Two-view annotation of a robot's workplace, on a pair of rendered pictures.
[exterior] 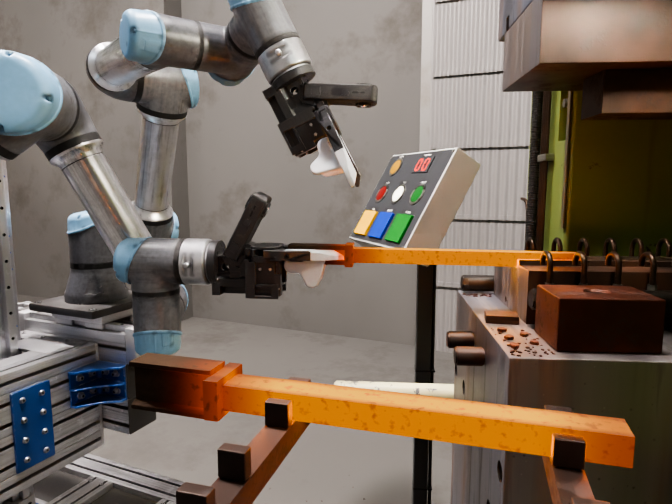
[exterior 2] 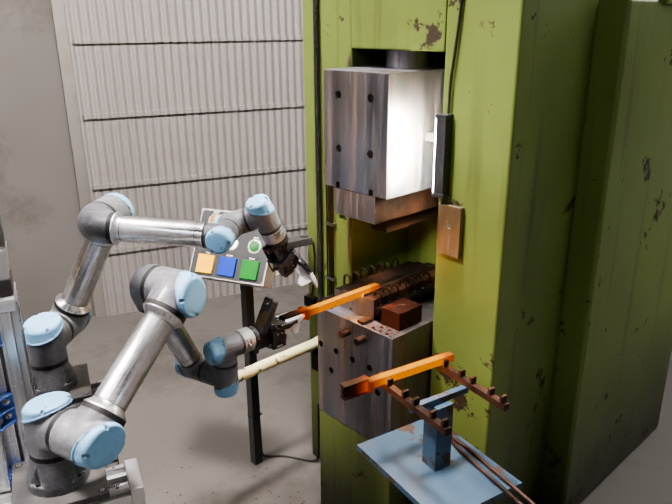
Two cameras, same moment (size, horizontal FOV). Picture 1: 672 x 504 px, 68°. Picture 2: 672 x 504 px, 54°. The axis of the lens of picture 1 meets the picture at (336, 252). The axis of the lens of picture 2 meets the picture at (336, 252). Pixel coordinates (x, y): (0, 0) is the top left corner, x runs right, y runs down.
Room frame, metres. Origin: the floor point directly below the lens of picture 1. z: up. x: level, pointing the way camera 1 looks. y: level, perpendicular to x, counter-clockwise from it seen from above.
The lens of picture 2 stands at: (-0.63, 1.37, 1.92)
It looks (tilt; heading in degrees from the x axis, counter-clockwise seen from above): 19 degrees down; 312
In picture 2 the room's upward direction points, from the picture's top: straight up
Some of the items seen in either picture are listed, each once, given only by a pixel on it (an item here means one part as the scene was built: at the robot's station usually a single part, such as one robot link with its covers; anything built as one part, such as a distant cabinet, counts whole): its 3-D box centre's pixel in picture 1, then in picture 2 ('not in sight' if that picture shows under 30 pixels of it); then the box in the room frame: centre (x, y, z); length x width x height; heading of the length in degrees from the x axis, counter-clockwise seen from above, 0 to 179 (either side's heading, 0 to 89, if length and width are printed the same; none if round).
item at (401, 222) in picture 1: (400, 229); (249, 270); (1.22, -0.16, 1.01); 0.07 x 0.05 x 0.07; 20
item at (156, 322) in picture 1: (158, 318); (221, 376); (0.83, 0.30, 0.89); 0.11 x 0.08 x 0.11; 12
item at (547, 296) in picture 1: (595, 317); (401, 314); (0.61, -0.32, 0.95); 0.12 x 0.09 x 0.07; 85
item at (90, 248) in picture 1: (96, 234); (45, 337); (1.29, 0.62, 0.98); 0.13 x 0.12 x 0.14; 126
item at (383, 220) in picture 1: (382, 226); (227, 267); (1.31, -0.12, 1.01); 0.07 x 0.05 x 0.07; 20
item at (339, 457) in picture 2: not in sight; (400, 450); (0.72, -0.49, 0.23); 0.56 x 0.38 x 0.47; 85
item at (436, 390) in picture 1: (426, 393); (278, 359); (1.14, -0.22, 0.62); 0.44 x 0.05 x 0.05; 85
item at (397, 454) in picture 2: not in sight; (435, 465); (0.25, -0.03, 0.66); 0.40 x 0.30 x 0.02; 164
